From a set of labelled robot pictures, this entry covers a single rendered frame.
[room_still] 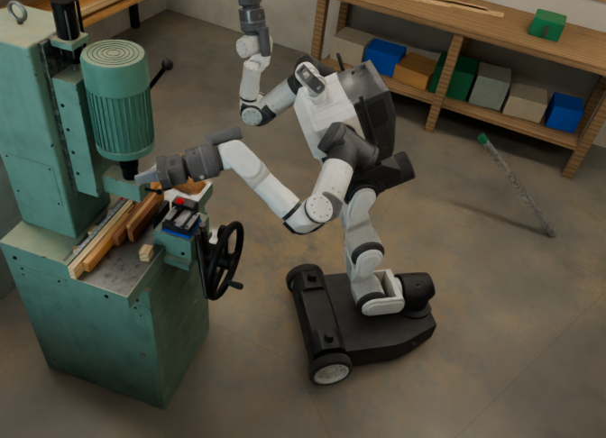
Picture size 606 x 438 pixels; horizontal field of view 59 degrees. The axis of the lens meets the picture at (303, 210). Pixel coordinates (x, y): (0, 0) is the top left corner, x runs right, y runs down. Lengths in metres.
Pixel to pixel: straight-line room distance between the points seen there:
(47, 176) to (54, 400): 1.10
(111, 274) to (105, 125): 0.46
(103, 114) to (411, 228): 2.22
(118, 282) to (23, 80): 0.64
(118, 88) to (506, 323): 2.30
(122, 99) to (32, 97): 0.27
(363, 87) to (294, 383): 1.42
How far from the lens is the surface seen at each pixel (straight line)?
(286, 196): 1.39
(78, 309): 2.15
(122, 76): 1.53
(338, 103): 1.71
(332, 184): 1.47
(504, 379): 2.87
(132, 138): 1.65
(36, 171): 1.90
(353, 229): 2.11
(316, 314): 2.55
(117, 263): 1.79
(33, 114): 1.75
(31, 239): 2.08
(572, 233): 3.84
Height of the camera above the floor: 2.22
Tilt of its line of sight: 42 degrees down
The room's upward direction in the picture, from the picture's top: 8 degrees clockwise
